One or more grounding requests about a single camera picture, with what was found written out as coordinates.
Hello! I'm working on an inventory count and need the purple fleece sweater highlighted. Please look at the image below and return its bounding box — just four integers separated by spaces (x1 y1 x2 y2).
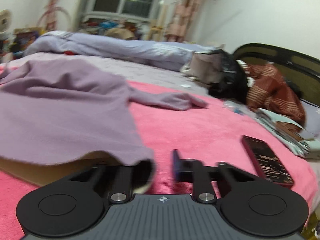
0 59 209 173

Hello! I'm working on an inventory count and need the smartphone in red case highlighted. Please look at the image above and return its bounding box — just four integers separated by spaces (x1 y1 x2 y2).
241 135 294 189

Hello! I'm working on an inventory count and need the lilac patterned bed sheet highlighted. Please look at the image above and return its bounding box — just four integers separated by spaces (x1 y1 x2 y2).
1 53 207 96

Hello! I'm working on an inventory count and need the black and beige jacket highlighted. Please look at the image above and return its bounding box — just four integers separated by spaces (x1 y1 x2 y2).
180 49 249 104

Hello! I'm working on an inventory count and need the lavender blue duvet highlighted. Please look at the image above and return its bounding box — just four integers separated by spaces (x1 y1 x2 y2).
24 31 216 72

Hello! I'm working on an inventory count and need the red plaid shirt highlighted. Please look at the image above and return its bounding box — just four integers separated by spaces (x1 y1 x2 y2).
246 64 306 126

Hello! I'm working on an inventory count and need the wooden easel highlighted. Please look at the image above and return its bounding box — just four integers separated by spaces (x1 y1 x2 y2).
147 4 169 41

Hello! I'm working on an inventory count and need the dark bed headboard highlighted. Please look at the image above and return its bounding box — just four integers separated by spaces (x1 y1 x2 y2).
233 43 319 106

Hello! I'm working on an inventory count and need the pink hula hoop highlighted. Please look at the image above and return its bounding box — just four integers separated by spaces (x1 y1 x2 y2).
36 7 72 31

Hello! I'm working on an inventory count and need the pink floral right curtain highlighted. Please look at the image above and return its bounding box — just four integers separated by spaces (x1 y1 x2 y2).
165 0 202 42

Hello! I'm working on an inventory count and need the colourful toy box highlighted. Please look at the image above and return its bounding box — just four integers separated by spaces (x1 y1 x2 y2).
14 30 41 52

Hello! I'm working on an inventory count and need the white desk fan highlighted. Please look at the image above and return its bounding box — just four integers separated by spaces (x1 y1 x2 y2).
0 9 12 34

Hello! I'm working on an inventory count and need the pink tied left curtain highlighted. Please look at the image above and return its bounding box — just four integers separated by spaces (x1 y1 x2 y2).
42 0 68 30

